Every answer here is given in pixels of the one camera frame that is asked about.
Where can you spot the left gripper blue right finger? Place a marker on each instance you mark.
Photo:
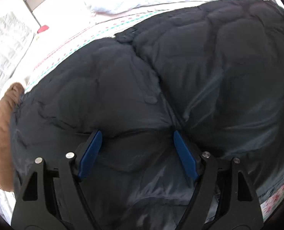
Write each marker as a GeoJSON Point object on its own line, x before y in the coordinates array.
{"type": "Point", "coordinates": [224, 196]}

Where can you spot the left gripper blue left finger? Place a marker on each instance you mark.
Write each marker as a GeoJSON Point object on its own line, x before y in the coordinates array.
{"type": "Point", "coordinates": [51, 197]}

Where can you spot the black quilted puffer jacket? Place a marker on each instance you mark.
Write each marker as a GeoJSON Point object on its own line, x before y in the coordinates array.
{"type": "Point", "coordinates": [156, 88]}

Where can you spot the patterned white red green blanket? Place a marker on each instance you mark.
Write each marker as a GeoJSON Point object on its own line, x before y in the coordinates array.
{"type": "Point", "coordinates": [67, 45]}

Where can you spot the small red object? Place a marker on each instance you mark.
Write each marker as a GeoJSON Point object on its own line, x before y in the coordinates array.
{"type": "Point", "coordinates": [42, 29]}

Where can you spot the light blue folded garment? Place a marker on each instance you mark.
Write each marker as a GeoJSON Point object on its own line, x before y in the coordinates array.
{"type": "Point", "coordinates": [114, 8]}

